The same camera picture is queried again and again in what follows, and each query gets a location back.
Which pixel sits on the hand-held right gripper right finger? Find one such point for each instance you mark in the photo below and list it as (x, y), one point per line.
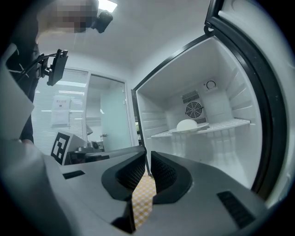
(202, 196)

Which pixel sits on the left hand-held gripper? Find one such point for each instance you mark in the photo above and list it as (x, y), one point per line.
(66, 147)

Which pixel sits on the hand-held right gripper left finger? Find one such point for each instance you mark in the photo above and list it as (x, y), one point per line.
(92, 184)

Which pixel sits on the black mini fridge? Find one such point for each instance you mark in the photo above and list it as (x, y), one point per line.
(196, 69)

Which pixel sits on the frosted glass door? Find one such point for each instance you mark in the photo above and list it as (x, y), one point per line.
(113, 115)

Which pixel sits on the beige checked tablecloth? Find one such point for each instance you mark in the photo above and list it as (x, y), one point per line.
(144, 202)

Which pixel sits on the large white paper notice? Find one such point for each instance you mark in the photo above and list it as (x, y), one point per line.
(60, 118)

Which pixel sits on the white plate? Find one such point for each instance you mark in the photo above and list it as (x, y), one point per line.
(202, 126)

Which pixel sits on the small white paper sign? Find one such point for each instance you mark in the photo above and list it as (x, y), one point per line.
(61, 103)

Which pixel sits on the striped glass partition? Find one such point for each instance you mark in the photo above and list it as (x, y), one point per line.
(41, 110)

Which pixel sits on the round fan grille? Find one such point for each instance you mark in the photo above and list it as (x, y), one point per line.
(194, 110)

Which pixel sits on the black chest-mounted device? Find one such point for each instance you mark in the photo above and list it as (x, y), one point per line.
(57, 66)

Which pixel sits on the white thermostat dial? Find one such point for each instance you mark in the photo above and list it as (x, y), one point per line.
(210, 84)

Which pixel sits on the person's black shirt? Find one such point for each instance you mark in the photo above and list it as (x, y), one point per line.
(23, 69)

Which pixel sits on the person's head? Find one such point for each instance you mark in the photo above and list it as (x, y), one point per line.
(66, 18)

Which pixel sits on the ceiling light panel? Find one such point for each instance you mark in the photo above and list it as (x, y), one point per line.
(108, 5)

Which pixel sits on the black head camera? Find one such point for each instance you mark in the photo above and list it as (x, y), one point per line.
(102, 20)

